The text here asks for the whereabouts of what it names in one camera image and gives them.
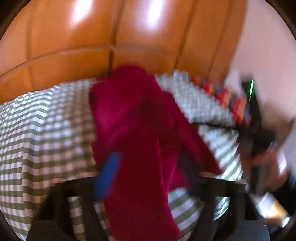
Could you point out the green white checkered bedsheet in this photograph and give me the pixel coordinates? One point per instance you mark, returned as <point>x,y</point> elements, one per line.
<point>46,137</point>

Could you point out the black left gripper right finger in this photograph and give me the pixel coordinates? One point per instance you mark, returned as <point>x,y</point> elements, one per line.
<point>241,220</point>

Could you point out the person's right hand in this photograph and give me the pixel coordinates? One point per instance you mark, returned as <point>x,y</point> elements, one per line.
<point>266,171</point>

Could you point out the crimson red knit garment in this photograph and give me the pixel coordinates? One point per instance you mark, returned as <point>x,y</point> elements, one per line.
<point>136,118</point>

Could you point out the multicolour plaid blanket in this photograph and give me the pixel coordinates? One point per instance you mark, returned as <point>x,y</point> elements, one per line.
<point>228,98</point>

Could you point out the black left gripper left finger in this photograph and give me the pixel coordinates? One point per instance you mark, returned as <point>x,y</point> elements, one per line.
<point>53,220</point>

